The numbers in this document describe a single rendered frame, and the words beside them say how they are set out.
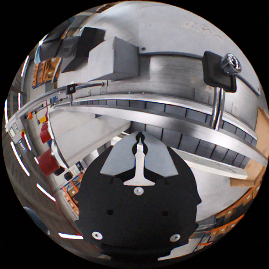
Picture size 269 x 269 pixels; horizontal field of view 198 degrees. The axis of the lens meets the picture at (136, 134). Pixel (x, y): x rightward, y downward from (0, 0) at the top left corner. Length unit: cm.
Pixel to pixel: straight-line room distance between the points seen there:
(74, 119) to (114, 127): 15
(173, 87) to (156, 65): 7
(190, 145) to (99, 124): 17
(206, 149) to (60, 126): 34
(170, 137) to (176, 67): 15
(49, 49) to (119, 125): 48
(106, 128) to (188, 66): 21
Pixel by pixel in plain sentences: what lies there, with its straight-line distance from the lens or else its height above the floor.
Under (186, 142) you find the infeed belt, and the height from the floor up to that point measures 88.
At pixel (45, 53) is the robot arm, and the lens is 49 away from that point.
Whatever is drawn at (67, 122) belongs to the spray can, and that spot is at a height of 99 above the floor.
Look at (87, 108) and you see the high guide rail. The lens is 17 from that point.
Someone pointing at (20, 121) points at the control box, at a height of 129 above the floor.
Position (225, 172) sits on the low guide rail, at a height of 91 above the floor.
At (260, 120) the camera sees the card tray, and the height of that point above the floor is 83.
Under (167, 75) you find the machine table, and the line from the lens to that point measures 21.
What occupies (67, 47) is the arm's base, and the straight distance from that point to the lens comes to 50.
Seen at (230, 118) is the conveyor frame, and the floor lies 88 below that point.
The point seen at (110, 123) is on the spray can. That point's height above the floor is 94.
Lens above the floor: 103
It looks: 47 degrees down
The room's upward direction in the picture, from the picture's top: 128 degrees counter-clockwise
